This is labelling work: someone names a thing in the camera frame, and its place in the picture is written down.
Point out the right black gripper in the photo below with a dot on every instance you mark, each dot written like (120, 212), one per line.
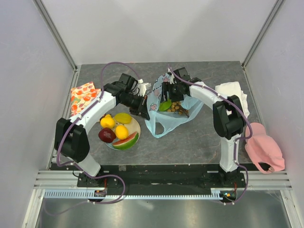
(166, 86)

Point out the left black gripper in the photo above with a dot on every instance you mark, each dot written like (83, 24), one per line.
(142, 109)

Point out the fake brown grape cluster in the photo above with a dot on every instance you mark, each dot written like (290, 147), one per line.
(176, 108)

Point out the green fake starfruit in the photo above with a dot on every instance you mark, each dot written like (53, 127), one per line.
(164, 106)

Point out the yellow fake mango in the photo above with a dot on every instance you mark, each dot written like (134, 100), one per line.
(123, 118)

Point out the light blue plastic bag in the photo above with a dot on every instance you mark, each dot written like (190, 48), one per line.
(161, 123)

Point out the yellow fake lemon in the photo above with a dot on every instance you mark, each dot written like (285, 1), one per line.
(107, 121)
(121, 132)

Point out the fake watermelon slice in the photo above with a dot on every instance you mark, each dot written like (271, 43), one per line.
(127, 143)

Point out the red fake apple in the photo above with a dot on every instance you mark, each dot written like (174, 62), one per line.
(107, 135)

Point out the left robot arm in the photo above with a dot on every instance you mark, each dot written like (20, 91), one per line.
(71, 134)

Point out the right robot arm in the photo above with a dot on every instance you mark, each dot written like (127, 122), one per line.
(228, 117)

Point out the cream and blue plate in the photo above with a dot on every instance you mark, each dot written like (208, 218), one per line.
(134, 131)

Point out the white folded cloth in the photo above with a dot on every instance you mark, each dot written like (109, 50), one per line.
(233, 88)

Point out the floral orange napkin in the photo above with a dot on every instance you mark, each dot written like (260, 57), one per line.
(82, 96)

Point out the pink cap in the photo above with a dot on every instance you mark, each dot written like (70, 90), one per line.
(263, 151)

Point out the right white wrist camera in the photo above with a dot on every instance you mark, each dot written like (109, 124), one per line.
(170, 76)

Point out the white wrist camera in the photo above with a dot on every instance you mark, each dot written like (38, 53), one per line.
(143, 87)
(170, 76)

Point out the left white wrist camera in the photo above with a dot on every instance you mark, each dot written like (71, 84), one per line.
(143, 87)

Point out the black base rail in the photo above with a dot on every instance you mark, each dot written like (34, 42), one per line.
(198, 175)

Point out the right aluminium frame post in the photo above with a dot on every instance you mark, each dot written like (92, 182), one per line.
(262, 32)

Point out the aluminium frame post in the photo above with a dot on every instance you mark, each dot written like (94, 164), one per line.
(262, 32)
(54, 31)

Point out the left aluminium frame post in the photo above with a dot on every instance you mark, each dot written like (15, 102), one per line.
(54, 31)

